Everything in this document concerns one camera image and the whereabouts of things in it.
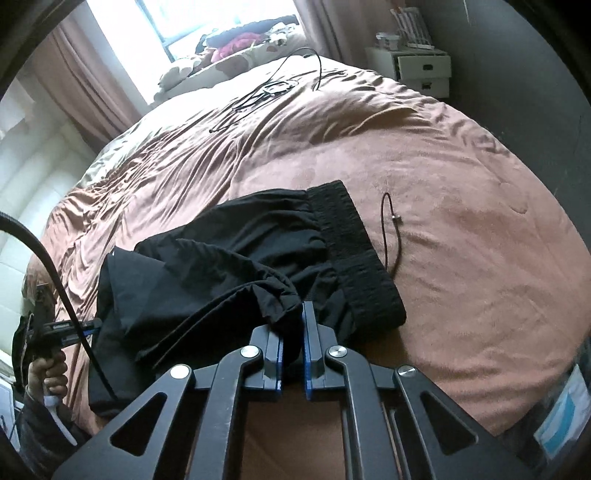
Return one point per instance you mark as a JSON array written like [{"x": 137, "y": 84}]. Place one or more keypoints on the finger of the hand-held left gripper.
[{"x": 87, "y": 327}]

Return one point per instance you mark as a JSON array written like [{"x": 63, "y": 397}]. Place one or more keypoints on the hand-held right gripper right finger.
[{"x": 307, "y": 350}]

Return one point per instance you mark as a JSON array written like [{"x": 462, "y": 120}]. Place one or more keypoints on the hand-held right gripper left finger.
[{"x": 279, "y": 364}]

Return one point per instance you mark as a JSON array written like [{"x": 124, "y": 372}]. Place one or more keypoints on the black pants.
[{"x": 231, "y": 240}]

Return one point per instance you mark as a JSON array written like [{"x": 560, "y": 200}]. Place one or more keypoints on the person's left forearm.
[{"x": 41, "y": 429}]

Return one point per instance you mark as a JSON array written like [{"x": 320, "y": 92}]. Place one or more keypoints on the person's left hand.
[{"x": 51, "y": 381}]

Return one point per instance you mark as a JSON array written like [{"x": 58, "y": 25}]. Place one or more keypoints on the white padded headboard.
[{"x": 32, "y": 184}]

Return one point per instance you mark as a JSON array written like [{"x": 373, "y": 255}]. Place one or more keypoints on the beige bed sheet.
[{"x": 120, "y": 143}]

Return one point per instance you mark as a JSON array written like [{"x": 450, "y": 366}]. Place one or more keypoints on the brown fleece blanket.
[{"x": 461, "y": 207}]

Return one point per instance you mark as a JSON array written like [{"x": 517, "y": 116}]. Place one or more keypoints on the brown curtain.
[{"x": 87, "y": 78}]

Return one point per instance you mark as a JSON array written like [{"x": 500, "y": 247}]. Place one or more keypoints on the clear plastic bag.
[{"x": 558, "y": 415}]

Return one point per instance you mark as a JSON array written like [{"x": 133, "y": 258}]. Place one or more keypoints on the floral pillow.
[{"x": 207, "y": 69}]

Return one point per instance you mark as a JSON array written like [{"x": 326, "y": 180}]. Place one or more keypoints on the white nightstand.
[{"x": 415, "y": 69}]

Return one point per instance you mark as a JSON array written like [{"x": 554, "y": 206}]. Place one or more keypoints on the window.
[{"x": 138, "y": 27}]

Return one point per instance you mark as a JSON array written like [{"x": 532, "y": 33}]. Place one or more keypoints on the pink clothing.
[{"x": 235, "y": 48}]

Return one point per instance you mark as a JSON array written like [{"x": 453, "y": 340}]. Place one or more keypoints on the dark clothes pile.
[{"x": 217, "y": 39}]

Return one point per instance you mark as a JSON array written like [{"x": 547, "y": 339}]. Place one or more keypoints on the striped container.
[{"x": 413, "y": 27}]

